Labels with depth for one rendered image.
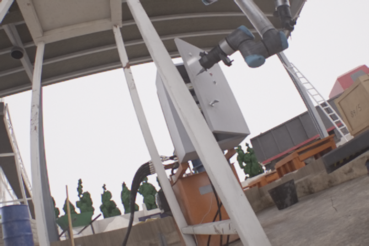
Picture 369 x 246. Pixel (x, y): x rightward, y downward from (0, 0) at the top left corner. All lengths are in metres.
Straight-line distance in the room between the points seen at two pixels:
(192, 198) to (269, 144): 8.10
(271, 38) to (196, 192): 1.20
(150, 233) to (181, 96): 2.76
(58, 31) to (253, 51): 2.19
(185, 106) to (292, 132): 8.99
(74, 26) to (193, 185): 2.06
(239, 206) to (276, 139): 8.93
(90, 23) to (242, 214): 2.44
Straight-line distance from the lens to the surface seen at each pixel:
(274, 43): 1.11
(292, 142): 9.73
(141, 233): 3.51
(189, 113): 0.91
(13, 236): 4.91
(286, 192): 2.64
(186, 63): 1.30
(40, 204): 2.05
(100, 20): 2.77
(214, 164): 0.82
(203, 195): 1.81
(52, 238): 5.74
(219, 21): 7.19
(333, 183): 2.59
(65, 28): 2.79
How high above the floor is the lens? 0.31
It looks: 22 degrees up
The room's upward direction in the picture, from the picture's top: 20 degrees counter-clockwise
